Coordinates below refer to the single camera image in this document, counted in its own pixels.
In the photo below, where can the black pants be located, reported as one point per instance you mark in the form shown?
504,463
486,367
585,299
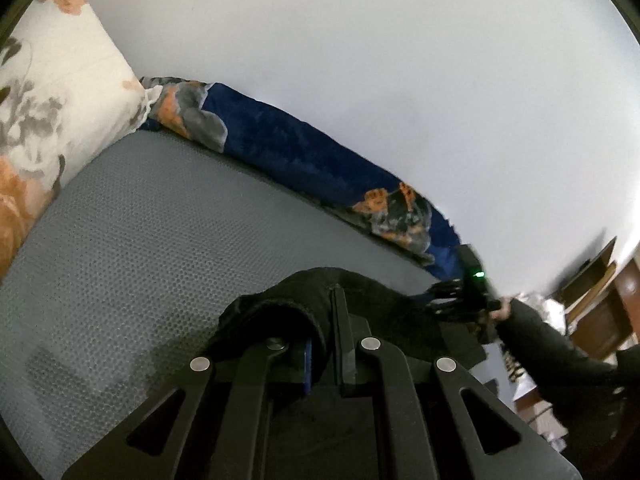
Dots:
322,434

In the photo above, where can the white floral pillow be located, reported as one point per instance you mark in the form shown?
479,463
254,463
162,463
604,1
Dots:
67,94

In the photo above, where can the black white striped cloth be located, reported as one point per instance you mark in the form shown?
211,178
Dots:
514,370

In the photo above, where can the brown wooden furniture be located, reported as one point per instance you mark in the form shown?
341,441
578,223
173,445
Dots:
601,304

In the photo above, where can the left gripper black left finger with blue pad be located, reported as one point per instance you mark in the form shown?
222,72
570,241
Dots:
211,422

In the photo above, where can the person's right hand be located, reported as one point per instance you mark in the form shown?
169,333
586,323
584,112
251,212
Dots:
504,312

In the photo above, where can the black sleeved right forearm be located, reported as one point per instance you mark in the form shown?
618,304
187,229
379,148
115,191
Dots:
597,402

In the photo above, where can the grey mesh mattress cover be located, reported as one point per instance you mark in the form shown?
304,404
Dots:
123,278

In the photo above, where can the white crumpled cloth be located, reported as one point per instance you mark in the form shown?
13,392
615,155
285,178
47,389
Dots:
551,311

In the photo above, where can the navy floral blanket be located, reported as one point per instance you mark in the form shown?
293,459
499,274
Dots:
310,163

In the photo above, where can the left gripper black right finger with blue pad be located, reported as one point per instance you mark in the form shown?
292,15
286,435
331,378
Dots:
434,420

